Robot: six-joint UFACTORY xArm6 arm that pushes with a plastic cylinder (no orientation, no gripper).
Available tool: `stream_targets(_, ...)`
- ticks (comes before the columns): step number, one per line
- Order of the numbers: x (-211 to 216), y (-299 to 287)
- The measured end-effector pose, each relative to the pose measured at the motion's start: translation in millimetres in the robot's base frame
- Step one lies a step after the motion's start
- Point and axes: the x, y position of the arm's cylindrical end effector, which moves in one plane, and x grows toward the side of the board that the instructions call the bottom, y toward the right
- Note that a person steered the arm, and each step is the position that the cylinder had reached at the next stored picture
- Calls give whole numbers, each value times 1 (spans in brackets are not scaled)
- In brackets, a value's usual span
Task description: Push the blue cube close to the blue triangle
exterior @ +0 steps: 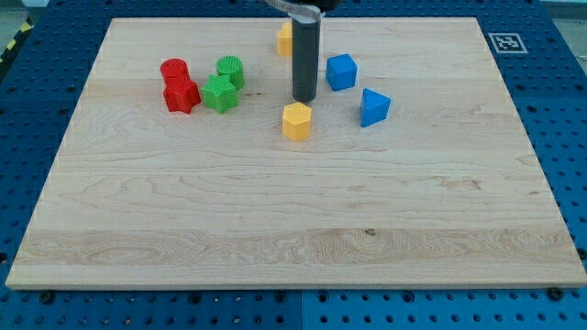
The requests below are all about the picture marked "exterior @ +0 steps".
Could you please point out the blue triangle block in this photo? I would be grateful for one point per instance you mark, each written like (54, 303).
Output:
(374, 107)

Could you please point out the blue cube block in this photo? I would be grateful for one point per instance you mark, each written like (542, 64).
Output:
(341, 72)

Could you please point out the yellow hexagon block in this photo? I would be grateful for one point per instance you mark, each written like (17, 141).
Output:
(296, 121)

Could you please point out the green star block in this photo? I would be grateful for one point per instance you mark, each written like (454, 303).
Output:
(219, 93)

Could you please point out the wooden board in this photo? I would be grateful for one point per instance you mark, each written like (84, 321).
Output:
(445, 193)

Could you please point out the green cylinder block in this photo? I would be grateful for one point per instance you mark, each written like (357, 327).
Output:
(232, 67)

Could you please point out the yellow block behind pusher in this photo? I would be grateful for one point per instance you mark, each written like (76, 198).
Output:
(284, 40)

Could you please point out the red star block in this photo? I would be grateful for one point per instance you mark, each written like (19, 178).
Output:
(181, 94)

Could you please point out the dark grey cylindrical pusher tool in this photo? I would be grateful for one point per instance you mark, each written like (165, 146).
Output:
(305, 57)

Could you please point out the red cylinder block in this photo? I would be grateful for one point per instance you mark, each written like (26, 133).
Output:
(173, 69)

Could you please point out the white fiducial marker tag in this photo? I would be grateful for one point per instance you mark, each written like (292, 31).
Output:
(507, 43)

